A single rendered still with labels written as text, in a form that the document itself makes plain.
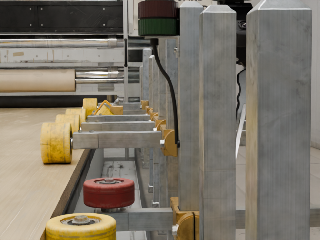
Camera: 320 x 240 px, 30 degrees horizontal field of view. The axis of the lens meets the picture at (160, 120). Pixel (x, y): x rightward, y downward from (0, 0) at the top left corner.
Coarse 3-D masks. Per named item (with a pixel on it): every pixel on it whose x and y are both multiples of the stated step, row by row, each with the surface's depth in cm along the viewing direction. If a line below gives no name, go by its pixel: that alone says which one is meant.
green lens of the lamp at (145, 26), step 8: (144, 24) 86; (152, 24) 85; (160, 24) 85; (168, 24) 86; (176, 24) 87; (144, 32) 86; (152, 32) 85; (160, 32) 85; (168, 32) 86; (176, 32) 87
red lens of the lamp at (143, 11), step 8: (144, 8) 86; (152, 8) 85; (160, 8) 85; (168, 8) 85; (176, 8) 87; (144, 16) 86; (152, 16) 85; (160, 16) 85; (168, 16) 86; (176, 16) 87
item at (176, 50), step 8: (152, 0) 85; (160, 0) 85; (168, 0) 86; (152, 40) 88; (176, 40) 89; (176, 48) 87; (176, 56) 89; (160, 64) 88; (168, 80) 88; (176, 112) 89; (176, 120) 89; (176, 128) 89; (176, 136) 89
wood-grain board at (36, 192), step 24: (0, 120) 231; (24, 120) 230; (48, 120) 229; (0, 144) 151; (24, 144) 150; (0, 168) 112; (24, 168) 112; (48, 168) 111; (72, 168) 111; (0, 192) 88; (24, 192) 88; (48, 192) 88; (0, 216) 73; (24, 216) 73; (48, 216) 73
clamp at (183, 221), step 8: (176, 200) 96; (176, 208) 91; (176, 216) 88; (184, 216) 87; (192, 216) 86; (176, 224) 87; (184, 224) 86; (192, 224) 86; (176, 232) 87; (184, 232) 86; (192, 232) 86
